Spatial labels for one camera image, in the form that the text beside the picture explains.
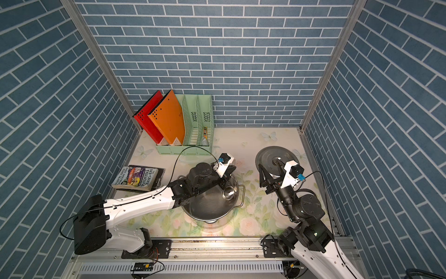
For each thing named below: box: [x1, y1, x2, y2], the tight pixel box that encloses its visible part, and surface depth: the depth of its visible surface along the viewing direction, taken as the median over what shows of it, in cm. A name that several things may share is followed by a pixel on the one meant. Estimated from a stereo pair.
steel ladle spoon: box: [222, 186, 238, 201], surface depth 86 cm
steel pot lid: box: [255, 145, 300, 177], surface depth 107 cm
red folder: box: [132, 90, 165, 145], surface depth 91 cm
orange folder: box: [147, 89, 186, 146], surface depth 96 cm
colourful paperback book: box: [110, 166, 159, 192], surface depth 93 cm
